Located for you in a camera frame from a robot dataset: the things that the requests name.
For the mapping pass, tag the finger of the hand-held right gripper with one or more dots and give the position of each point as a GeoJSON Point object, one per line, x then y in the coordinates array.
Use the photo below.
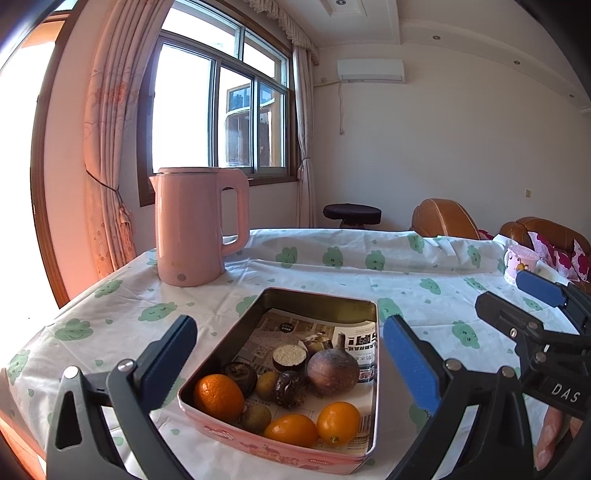
{"type": "Point", "coordinates": [538, 286]}
{"type": "Point", "coordinates": [503, 318]}

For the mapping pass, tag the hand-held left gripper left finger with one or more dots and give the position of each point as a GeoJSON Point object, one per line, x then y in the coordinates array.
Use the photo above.
{"type": "Point", "coordinates": [171, 350]}

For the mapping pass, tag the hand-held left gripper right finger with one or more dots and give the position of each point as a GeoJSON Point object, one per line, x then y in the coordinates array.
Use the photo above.
{"type": "Point", "coordinates": [411, 364]}

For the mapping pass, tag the large orange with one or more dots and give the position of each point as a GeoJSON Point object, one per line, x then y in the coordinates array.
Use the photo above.
{"type": "Point", "coordinates": [217, 397]}

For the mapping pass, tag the dark water chestnut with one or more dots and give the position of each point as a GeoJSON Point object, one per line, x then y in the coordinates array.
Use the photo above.
{"type": "Point", "coordinates": [240, 376]}
{"type": "Point", "coordinates": [291, 390]}

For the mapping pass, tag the large purple-brown round fruit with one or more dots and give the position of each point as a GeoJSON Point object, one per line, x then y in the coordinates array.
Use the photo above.
{"type": "Point", "coordinates": [332, 371]}

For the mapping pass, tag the small round orange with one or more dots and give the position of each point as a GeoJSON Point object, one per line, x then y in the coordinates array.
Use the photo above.
{"type": "Point", "coordinates": [338, 422]}

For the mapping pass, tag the small brown round fruit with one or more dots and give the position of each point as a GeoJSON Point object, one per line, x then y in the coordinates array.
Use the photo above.
{"type": "Point", "coordinates": [255, 417]}
{"type": "Point", "coordinates": [267, 386]}

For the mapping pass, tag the cut white-faced water chestnut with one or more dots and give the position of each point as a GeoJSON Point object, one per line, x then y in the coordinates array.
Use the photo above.
{"type": "Point", "coordinates": [289, 355]}

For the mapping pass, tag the small oval orange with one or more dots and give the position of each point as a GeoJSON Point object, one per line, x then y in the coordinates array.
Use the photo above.
{"type": "Point", "coordinates": [291, 430]}

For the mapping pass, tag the pink tin box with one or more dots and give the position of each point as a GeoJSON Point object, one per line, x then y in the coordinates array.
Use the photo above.
{"type": "Point", "coordinates": [277, 454]}

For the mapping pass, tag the person's right hand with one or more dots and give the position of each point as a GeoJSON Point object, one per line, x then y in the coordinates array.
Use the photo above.
{"type": "Point", "coordinates": [547, 443]}

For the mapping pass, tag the pink printed cup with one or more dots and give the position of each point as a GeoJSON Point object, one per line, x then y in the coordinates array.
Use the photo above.
{"type": "Point", "coordinates": [519, 263]}

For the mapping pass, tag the floral pillow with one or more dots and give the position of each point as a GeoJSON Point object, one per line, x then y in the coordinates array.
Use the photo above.
{"type": "Point", "coordinates": [577, 263]}
{"type": "Point", "coordinates": [545, 249]}

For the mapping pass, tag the printed paper liner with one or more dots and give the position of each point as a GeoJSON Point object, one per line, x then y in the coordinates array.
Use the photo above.
{"type": "Point", "coordinates": [355, 341]}

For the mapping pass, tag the brown leather sofa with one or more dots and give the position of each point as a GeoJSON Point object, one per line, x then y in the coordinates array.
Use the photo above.
{"type": "Point", "coordinates": [545, 226]}

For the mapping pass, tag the brown leather armchair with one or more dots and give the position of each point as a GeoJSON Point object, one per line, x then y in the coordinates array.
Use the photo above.
{"type": "Point", "coordinates": [438, 217]}

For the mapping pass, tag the pink electric kettle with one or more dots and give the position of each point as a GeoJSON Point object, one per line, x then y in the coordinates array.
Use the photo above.
{"type": "Point", "coordinates": [189, 230]}

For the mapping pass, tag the white green-cloud tablecloth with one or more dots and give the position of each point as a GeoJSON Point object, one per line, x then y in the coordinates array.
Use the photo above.
{"type": "Point", "coordinates": [323, 277]}

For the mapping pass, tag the black round stool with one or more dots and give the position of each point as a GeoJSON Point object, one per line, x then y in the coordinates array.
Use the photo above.
{"type": "Point", "coordinates": [351, 212]}

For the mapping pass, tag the pink patterned curtain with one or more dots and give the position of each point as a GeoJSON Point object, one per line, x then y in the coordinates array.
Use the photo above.
{"type": "Point", "coordinates": [111, 138]}

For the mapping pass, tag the sliding glass window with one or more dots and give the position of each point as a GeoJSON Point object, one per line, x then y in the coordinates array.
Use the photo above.
{"type": "Point", "coordinates": [184, 115]}

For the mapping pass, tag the narrow beige curtain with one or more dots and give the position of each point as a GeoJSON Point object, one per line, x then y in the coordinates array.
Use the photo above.
{"type": "Point", "coordinates": [304, 138]}

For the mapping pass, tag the white air conditioner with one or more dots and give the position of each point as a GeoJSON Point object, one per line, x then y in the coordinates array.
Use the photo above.
{"type": "Point", "coordinates": [369, 69]}

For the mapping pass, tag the frilled curtain valance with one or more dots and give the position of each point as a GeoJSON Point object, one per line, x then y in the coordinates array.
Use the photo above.
{"type": "Point", "coordinates": [295, 27]}

